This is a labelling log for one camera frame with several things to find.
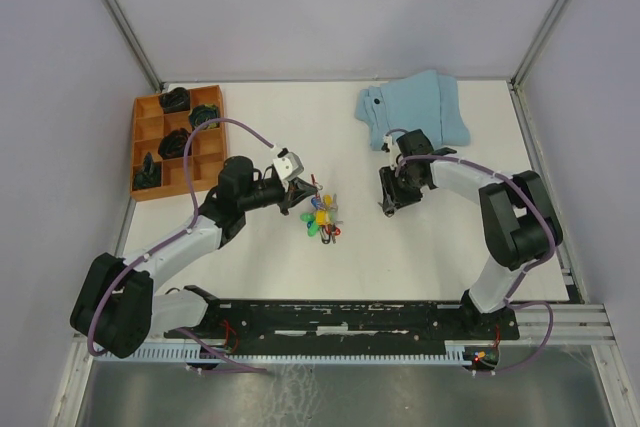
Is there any black cable bundle bottom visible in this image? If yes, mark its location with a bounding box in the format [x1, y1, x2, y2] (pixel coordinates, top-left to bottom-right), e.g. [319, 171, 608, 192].
[131, 151, 163, 193]

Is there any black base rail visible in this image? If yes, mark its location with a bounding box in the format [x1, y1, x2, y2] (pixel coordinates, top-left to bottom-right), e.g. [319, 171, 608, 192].
[185, 286, 520, 355]

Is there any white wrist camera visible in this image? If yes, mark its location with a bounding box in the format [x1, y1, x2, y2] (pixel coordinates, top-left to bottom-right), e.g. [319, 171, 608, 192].
[382, 134, 401, 170]
[270, 145, 304, 188]

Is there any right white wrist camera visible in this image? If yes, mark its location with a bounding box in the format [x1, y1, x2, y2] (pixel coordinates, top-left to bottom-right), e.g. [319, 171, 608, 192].
[382, 134, 401, 170]

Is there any green key tag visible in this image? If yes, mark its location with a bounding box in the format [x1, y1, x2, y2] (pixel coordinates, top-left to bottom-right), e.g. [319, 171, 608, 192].
[300, 212, 320, 237]

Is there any orange compartment tray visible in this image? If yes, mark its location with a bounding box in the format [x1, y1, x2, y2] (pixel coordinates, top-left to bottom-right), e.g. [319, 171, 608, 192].
[130, 85, 227, 201]

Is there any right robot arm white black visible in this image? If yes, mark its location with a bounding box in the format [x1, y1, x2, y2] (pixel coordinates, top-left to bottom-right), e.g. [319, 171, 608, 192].
[379, 129, 564, 338]

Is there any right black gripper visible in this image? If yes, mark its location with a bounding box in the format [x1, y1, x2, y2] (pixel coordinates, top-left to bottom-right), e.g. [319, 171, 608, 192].
[378, 162, 424, 211]

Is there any light blue cable duct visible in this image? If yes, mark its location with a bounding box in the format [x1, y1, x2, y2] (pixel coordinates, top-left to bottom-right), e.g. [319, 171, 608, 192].
[98, 341, 472, 367]

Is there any green black cable bundle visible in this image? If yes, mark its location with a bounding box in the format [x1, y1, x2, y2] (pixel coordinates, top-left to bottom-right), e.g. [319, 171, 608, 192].
[187, 103, 221, 131]

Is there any yellow key tag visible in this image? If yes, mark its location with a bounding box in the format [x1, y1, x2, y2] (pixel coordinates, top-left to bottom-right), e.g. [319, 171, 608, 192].
[314, 194, 334, 226]

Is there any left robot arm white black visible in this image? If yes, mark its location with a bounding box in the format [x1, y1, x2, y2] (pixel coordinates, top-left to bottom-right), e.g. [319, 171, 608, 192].
[70, 154, 317, 358]

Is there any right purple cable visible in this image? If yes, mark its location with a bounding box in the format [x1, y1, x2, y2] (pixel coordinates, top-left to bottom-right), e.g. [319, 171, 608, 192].
[384, 127, 559, 377]

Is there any red handled metal key organizer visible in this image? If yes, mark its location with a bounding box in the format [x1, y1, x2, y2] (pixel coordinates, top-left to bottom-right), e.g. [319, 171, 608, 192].
[311, 174, 341, 227]

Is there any black cable bundle top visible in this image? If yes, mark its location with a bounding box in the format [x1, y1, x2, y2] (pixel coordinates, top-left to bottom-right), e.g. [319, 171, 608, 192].
[159, 87, 193, 113]

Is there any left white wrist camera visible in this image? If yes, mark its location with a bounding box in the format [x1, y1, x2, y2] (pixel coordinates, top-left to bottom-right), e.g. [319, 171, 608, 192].
[270, 145, 304, 188]

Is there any folded light blue cloth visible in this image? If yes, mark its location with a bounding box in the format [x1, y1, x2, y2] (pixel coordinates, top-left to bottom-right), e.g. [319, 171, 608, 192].
[354, 70, 471, 151]

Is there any black red cable bundle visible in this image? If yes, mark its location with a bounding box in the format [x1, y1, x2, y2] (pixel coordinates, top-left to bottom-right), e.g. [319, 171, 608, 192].
[157, 128, 194, 159]

